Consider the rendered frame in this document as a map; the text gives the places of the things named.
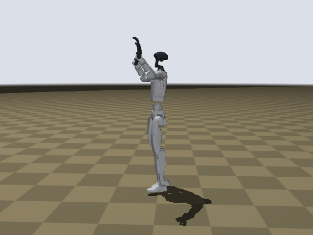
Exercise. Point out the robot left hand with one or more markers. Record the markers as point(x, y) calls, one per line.
point(138, 48)

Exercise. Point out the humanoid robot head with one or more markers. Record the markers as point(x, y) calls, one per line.
point(160, 56)

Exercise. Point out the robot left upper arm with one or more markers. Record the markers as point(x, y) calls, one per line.
point(159, 75)

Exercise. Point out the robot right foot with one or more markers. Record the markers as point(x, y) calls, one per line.
point(166, 182)

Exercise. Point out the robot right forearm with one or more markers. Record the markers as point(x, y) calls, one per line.
point(138, 69)

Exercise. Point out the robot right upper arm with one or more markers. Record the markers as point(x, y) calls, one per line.
point(144, 78)

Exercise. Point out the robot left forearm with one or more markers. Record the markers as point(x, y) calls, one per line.
point(145, 65)

